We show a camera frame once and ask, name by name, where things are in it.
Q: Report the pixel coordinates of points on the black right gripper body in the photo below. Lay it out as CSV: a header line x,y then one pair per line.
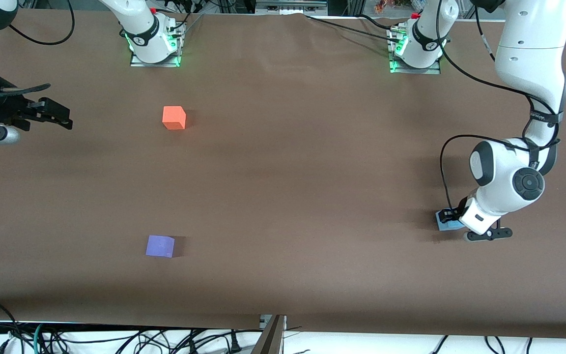
x,y
7,111

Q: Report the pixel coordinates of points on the blue foam block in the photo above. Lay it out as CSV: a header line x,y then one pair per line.
x,y
447,225

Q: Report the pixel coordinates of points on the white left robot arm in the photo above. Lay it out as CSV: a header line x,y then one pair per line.
x,y
528,49

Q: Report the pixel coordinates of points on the orange foam block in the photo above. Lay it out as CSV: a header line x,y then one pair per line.
x,y
173,118

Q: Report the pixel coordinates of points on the purple foam block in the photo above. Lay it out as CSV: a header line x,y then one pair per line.
x,y
159,246

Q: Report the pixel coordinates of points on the brown table cover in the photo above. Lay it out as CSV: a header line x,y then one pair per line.
x,y
312,157

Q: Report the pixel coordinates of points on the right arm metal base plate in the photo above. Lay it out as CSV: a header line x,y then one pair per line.
x,y
138,61

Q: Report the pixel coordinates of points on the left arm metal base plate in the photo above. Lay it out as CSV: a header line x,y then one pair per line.
x,y
435,70

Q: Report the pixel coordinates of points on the aluminium profile post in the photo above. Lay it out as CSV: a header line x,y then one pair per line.
x,y
269,339

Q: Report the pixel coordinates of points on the aluminium frame crossbar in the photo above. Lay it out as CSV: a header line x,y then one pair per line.
x,y
290,7

